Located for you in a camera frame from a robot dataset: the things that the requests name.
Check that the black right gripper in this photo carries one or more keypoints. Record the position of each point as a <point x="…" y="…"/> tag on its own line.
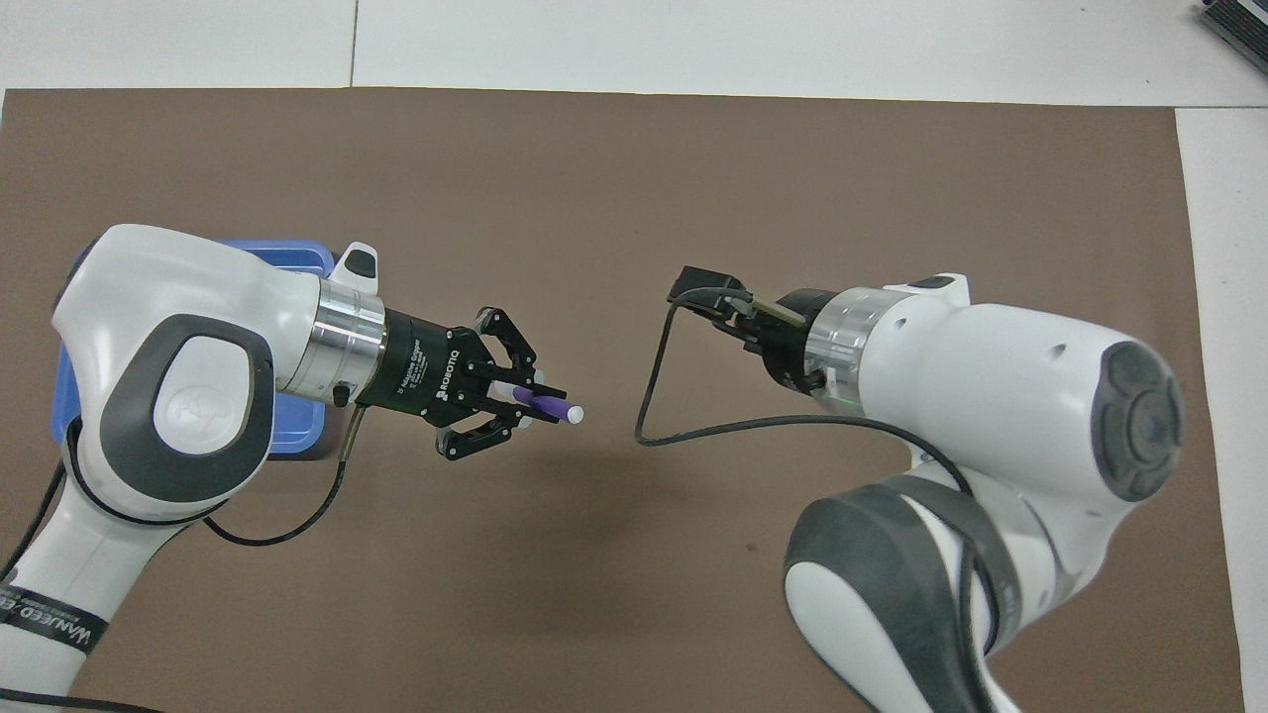
<point x="792" y="342"/>

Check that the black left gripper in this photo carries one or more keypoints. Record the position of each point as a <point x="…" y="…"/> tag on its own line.
<point x="421" y="366"/>

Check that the purple pen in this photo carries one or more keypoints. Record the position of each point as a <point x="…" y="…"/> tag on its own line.
<point x="555" y="408"/>

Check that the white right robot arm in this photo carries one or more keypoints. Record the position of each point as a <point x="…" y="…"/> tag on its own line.
<point x="1010" y="376"/>

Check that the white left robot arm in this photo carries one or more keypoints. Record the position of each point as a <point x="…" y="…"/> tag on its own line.
<point x="178" y="287"/>

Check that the blue plastic tray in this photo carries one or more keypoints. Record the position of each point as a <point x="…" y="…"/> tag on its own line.
<point x="297" y="426"/>

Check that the brown table mat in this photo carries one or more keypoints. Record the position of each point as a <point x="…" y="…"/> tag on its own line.
<point x="634" y="178"/>

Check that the grey ribbed device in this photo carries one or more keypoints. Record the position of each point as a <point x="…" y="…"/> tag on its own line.
<point x="1238" y="25"/>

